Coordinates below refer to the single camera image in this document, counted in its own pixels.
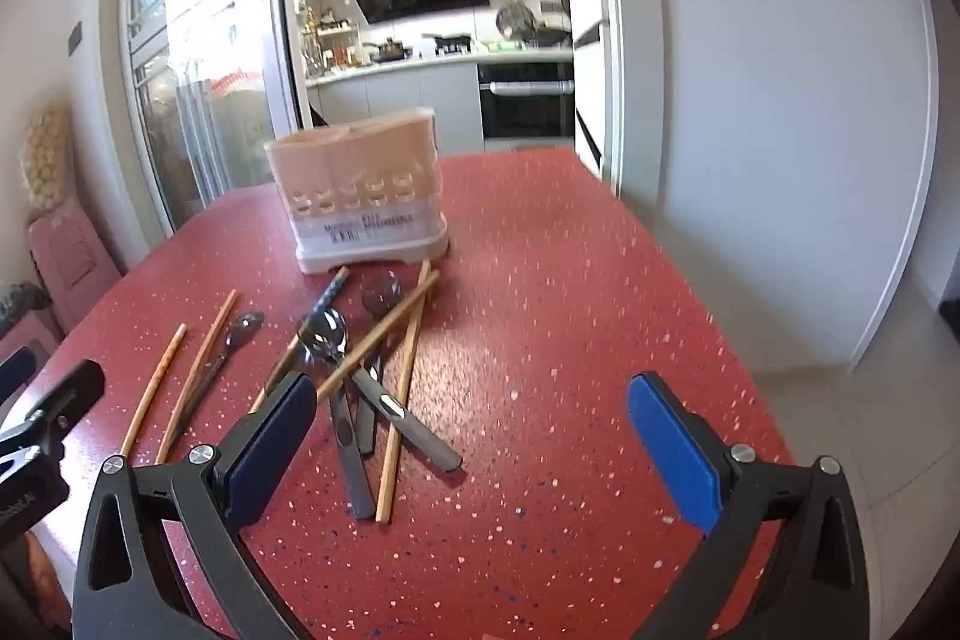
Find black trash bag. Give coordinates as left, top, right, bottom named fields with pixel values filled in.
left=0, top=281, right=53, bottom=337

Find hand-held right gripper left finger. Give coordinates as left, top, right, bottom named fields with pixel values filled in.
left=71, top=371, right=320, bottom=640

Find blue patterned chopstick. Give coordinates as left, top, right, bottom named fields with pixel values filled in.
left=250, top=266, right=351, bottom=414

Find wooden chopstick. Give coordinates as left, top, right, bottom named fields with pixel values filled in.
left=375, top=260, right=432, bottom=524
left=316, top=269, right=441, bottom=398
left=156, top=289, right=239, bottom=465
left=120, top=323, right=187, bottom=456

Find black built-in oven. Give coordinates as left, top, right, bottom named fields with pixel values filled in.
left=478, top=61, right=577, bottom=137

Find pink plastic utensil holder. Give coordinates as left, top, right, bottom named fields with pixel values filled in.
left=264, top=106, right=451, bottom=275

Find bag of yellow balls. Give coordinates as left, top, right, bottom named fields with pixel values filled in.
left=19, top=104, right=72, bottom=214

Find stack of pink stools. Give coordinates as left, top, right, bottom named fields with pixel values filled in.
left=26, top=197, right=125, bottom=333

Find black-handled metal spoon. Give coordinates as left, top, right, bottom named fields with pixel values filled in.
left=174, top=311, right=266, bottom=423
left=296, top=340, right=376, bottom=521
left=358, top=271, right=406, bottom=457

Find dark translucent spoon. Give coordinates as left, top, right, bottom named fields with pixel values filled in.
left=298, top=308, right=464, bottom=476

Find countertop spice rack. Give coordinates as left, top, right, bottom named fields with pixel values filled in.
left=304, top=6, right=361, bottom=71

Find sliding glass door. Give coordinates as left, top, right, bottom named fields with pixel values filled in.
left=120, top=0, right=312, bottom=236

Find grey kitchen base cabinets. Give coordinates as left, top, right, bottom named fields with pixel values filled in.
left=304, top=47, right=575, bottom=157

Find pink plastic stool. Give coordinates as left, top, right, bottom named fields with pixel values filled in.
left=0, top=310, right=65, bottom=371

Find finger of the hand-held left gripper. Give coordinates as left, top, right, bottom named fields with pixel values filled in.
left=0, top=359, right=106, bottom=470
left=0, top=346, right=38, bottom=397

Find round hanging steamer rack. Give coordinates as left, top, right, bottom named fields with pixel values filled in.
left=495, top=2, right=539, bottom=41

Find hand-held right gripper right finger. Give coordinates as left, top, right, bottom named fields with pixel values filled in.
left=626, top=371, right=875, bottom=640

